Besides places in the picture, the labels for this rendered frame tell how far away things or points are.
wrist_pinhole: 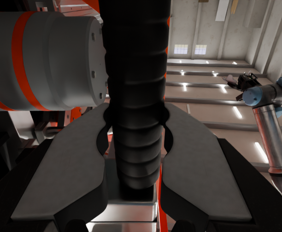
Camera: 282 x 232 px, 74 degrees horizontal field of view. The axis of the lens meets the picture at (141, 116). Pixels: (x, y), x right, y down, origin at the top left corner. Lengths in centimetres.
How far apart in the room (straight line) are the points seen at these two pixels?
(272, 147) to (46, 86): 82
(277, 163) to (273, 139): 9
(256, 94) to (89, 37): 73
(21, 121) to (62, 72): 17
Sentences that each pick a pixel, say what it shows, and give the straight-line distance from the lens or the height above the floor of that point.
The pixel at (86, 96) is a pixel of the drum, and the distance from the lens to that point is 26.
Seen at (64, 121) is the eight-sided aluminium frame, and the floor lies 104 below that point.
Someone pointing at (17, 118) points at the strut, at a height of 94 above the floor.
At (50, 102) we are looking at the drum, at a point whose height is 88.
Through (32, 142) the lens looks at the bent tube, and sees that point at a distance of 39.
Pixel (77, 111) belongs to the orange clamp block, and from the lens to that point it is 63.
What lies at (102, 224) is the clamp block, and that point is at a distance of 18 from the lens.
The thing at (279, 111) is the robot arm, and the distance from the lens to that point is 104.
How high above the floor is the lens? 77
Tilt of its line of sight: 31 degrees up
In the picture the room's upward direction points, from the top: 180 degrees clockwise
